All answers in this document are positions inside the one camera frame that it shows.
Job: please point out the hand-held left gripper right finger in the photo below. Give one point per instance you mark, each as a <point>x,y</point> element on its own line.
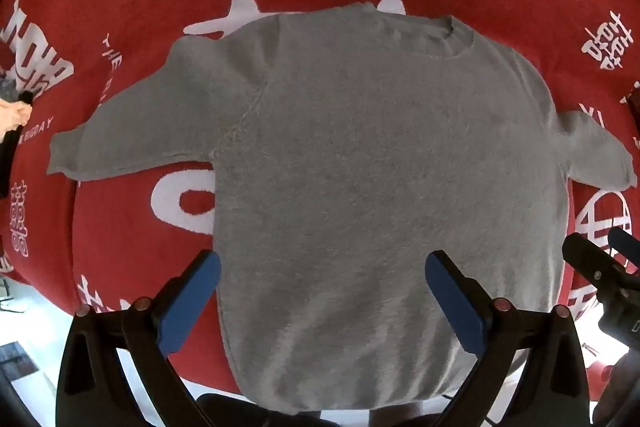
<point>457,307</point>

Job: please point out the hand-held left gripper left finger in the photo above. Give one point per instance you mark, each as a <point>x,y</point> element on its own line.
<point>187,307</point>

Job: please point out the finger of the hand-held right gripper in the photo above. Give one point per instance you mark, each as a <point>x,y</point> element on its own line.
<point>587,254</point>
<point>625,244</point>

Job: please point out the grey knit sweater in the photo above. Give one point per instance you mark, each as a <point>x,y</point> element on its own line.
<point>375,157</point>

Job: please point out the person's right hand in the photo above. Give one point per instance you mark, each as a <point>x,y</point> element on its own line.
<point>617,387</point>

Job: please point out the orange cloth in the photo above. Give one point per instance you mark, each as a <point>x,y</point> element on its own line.
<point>10,116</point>

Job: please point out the grey patterned cloth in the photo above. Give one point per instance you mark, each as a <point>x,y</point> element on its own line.
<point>5,87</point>

